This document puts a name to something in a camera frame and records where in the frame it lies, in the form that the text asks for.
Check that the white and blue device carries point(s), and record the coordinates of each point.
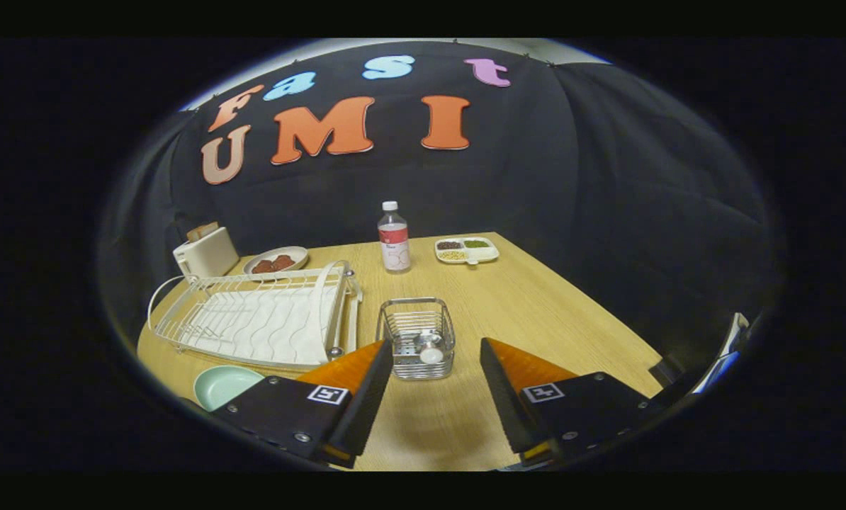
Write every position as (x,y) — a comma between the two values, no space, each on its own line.
(728,354)

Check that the black backdrop cloth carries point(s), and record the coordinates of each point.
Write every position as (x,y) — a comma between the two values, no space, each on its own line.
(593,177)

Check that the brown toast slice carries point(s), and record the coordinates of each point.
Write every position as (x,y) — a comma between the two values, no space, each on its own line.
(210,229)
(195,234)

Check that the white toaster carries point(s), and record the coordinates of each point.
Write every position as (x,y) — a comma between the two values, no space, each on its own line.
(207,258)

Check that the clear plastic water bottle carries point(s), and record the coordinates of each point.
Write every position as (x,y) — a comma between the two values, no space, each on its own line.
(395,244)

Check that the pile of yellow beans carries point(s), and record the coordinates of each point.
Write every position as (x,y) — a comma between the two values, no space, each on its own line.
(451,255)

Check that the beige plate with meat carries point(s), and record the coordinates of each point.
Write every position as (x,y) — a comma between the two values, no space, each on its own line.
(299,253)

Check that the pile of dark beans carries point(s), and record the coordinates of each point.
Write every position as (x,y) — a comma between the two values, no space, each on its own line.
(450,245)

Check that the light green plate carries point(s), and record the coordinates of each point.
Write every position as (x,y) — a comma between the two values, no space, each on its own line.
(224,386)

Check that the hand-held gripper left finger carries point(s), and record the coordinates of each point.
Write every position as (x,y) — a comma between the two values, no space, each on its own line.
(366,397)

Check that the white divided snack tray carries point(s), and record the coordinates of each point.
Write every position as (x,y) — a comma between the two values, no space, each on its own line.
(492,253)

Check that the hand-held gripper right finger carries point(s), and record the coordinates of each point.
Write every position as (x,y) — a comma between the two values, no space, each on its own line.
(504,404)

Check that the pile of green peas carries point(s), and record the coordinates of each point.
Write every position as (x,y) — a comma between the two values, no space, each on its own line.
(476,244)

